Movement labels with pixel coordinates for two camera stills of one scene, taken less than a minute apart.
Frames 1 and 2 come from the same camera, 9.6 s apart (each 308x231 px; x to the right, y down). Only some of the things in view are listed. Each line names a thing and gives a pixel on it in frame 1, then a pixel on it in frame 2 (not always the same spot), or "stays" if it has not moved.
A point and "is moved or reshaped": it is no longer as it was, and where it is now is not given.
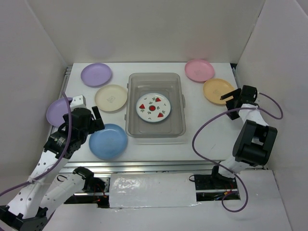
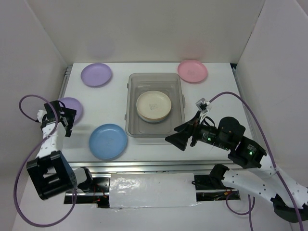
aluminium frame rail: (182, 167) stays
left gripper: (97, 124) → (70, 114)
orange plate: (214, 89) → (152, 120)
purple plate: (96, 74) stays
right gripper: (235, 93) → (189, 124)
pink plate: (199, 70) is moved or reshaped
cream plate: (110, 97) → (153, 104)
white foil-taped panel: (152, 189) stays
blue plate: (109, 143) stays
